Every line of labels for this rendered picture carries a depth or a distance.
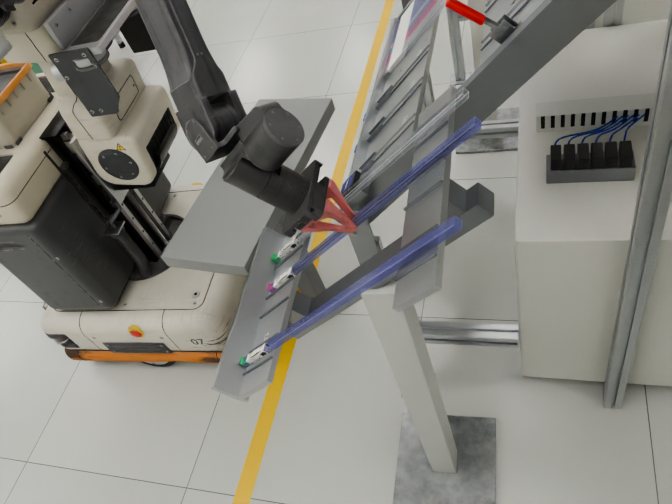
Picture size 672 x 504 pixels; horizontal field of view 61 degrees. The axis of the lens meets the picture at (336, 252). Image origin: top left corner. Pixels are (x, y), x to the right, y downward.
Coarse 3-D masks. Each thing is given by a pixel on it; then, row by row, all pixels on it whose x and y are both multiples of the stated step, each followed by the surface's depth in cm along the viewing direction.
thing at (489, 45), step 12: (492, 0) 96; (504, 0) 91; (516, 0) 87; (528, 0) 82; (540, 0) 79; (492, 12) 94; (504, 12) 89; (516, 12) 84; (528, 12) 81; (492, 48) 86
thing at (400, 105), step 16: (432, 32) 120; (416, 48) 126; (432, 48) 118; (400, 64) 132; (416, 64) 119; (400, 80) 125; (416, 80) 114; (384, 96) 130; (400, 96) 119; (416, 96) 109; (384, 112) 125; (400, 112) 114; (416, 112) 105; (384, 128) 119; (400, 128) 108; (416, 128) 103; (384, 144) 112; (368, 160) 117
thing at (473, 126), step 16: (464, 128) 67; (480, 128) 66; (448, 144) 69; (432, 160) 71; (416, 176) 74; (384, 192) 78; (400, 192) 77; (368, 208) 80; (336, 240) 87; (304, 256) 94; (272, 288) 101
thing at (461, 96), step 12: (456, 96) 73; (468, 96) 73; (444, 108) 75; (456, 108) 74; (432, 120) 76; (420, 132) 78; (408, 144) 80; (396, 156) 82; (372, 168) 87; (384, 168) 85; (360, 180) 89; (372, 180) 87; (348, 192) 91; (336, 204) 93; (300, 240) 102
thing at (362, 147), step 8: (392, 24) 150; (392, 32) 148; (384, 48) 145; (384, 56) 142; (384, 64) 140; (376, 80) 136; (384, 80) 137; (376, 88) 134; (376, 96) 133; (376, 104) 131; (368, 112) 129; (376, 112) 130; (368, 120) 127; (368, 128) 126; (360, 136) 124; (368, 136) 125; (360, 144) 123; (368, 144) 124; (360, 152) 121; (360, 160) 120; (352, 168) 118
